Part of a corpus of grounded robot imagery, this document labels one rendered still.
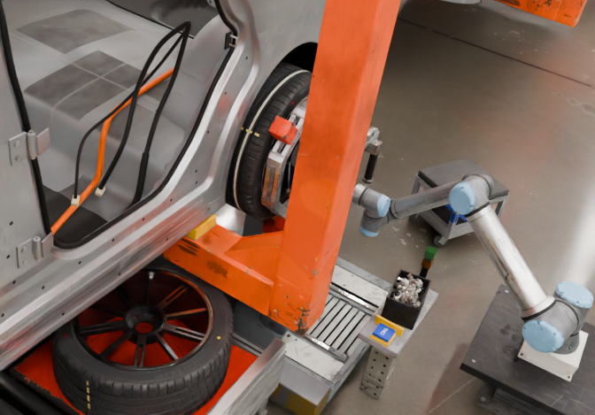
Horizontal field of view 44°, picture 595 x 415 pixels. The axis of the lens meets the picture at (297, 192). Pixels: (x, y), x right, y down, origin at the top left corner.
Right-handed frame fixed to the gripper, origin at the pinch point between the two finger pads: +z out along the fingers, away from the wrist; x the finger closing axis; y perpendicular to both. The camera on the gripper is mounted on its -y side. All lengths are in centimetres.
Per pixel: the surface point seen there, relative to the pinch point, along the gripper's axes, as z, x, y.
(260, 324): -16, -71, -13
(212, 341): -18, -81, -62
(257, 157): 3, -13, -60
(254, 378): -35, -86, -51
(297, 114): -2, 9, -57
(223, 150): 8, -19, -76
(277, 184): -6, -18, -50
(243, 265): -14, -52, -59
